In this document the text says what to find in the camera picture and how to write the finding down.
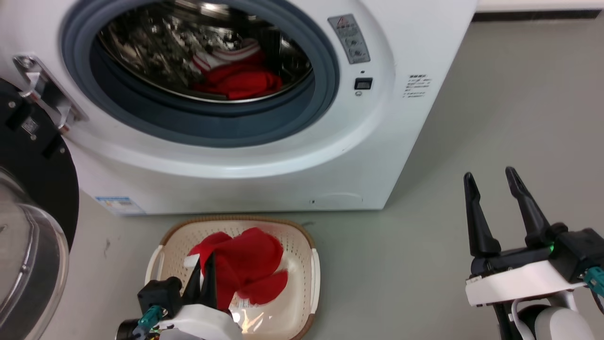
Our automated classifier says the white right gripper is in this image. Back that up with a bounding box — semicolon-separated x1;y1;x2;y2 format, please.
463;166;588;308

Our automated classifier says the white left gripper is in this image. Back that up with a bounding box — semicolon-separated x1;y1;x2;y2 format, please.
159;252;244;340

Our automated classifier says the red clothes pile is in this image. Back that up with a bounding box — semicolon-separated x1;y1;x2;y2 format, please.
188;227;289;311

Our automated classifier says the cream perforated laundry basket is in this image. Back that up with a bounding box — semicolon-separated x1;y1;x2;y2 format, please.
144;216;321;340

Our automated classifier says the white front-load washing machine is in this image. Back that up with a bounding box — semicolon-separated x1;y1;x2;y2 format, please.
0;0;478;217

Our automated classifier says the black glass washing machine door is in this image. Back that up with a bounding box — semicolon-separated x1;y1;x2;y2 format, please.
0;78;80;340

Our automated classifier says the clear plastic wrapper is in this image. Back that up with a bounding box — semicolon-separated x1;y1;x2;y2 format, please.
230;297;272;333

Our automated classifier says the blue energy label sticker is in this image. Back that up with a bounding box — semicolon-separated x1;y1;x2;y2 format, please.
93;196;146;216

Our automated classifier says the grey rubber door gasket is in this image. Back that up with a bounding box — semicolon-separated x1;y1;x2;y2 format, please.
60;0;340;148

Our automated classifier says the white filter access flap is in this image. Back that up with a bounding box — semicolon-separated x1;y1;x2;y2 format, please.
310;191;365;208

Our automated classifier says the black skirting strip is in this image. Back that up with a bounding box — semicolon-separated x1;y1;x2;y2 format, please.
472;9;604;22

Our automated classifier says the red white striped garment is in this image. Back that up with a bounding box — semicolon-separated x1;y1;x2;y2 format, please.
190;39;262;72

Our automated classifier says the grey warning sticker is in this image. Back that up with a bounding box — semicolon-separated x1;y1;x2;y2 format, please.
327;14;371;65

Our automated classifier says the metal door hinge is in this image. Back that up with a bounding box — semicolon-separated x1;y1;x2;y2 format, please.
13;54;89;135

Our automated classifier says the stainless steel washer drum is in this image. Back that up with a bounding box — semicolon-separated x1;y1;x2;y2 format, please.
97;0;314;103

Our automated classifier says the teal left cable connector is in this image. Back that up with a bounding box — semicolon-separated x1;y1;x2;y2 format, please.
138;306;164;330

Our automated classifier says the teal cable connector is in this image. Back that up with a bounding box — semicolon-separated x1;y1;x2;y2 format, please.
138;306;164;330
584;267;604;298

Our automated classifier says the teal right cable connector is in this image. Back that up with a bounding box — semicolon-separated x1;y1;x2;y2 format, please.
584;267;604;298

